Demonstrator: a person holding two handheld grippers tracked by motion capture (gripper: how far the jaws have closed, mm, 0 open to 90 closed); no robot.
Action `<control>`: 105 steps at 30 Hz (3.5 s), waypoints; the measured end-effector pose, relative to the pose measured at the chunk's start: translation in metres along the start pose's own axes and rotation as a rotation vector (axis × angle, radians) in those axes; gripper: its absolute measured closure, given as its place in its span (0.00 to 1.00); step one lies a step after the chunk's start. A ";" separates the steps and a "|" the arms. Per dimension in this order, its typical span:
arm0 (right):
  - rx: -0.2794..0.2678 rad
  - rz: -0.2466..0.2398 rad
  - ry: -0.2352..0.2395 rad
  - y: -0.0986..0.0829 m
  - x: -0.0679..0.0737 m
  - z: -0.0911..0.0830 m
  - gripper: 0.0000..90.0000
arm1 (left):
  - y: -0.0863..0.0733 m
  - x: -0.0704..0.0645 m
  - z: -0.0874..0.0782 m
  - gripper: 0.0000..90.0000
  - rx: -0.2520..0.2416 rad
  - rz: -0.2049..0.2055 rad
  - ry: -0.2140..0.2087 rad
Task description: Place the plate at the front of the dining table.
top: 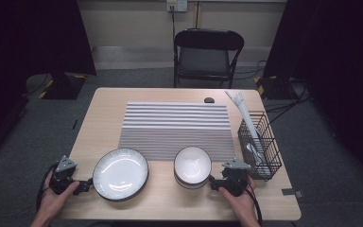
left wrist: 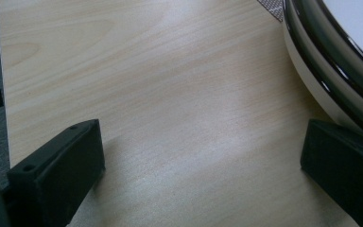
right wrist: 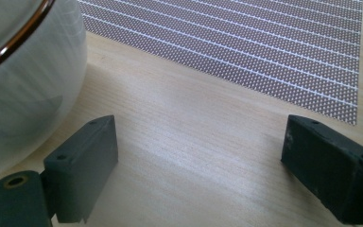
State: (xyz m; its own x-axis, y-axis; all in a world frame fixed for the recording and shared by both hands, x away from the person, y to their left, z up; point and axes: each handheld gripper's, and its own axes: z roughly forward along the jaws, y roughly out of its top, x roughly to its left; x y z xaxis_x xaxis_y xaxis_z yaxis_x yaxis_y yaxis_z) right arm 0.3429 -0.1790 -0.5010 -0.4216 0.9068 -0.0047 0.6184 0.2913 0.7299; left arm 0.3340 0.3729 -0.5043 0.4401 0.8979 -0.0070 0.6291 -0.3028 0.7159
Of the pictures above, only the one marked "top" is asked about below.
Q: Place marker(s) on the thin vertical wall conduit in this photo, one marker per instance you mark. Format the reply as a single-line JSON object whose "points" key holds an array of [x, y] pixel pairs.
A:
{"points": [[197, 15]]}

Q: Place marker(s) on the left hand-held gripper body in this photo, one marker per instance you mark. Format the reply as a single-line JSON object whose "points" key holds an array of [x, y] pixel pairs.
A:
{"points": [[63, 165]]}

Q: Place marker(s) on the grey tape strip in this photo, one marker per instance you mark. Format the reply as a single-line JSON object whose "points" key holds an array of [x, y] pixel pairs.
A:
{"points": [[291, 191]]}

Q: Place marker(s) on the grey striped placemat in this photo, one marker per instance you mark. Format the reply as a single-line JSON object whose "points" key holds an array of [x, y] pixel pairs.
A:
{"points": [[176, 126]]}

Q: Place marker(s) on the dark round table grommet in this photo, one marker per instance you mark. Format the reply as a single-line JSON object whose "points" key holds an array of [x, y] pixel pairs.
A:
{"points": [[209, 100]]}

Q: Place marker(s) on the person's right hand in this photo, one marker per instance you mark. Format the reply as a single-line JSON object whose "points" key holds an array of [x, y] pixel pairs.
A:
{"points": [[244, 205]]}

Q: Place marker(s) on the black curtain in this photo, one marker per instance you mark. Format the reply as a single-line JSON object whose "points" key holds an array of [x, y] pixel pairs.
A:
{"points": [[28, 38], [337, 63]]}

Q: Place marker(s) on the black folding chair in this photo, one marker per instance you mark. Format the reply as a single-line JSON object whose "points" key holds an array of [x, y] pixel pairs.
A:
{"points": [[204, 60]]}

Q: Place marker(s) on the small black floor strip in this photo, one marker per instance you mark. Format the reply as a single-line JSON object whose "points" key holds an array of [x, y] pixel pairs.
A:
{"points": [[74, 124]]}

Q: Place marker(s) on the white wall socket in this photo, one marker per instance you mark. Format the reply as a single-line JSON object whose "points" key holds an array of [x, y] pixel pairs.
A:
{"points": [[177, 5]]}

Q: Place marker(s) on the white plate black rim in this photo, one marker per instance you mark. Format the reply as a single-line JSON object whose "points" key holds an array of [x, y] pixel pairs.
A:
{"points": [[120, 174]]}

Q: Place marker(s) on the bundle of white chopsticks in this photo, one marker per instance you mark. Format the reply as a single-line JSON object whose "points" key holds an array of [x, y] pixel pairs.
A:
{"points": [[244, 113]]}

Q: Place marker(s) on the person's left hand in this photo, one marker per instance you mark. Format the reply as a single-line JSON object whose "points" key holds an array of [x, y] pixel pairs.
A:
{"points": [[52, 203]]}

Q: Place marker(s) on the black stand base striped tape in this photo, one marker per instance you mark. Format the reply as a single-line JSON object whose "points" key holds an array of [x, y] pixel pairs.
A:
{"points": [[274, 88], [63, 88]]}

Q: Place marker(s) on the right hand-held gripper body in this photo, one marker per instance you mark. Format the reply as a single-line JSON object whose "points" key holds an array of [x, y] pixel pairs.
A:
{"points": [[236, 176]]}

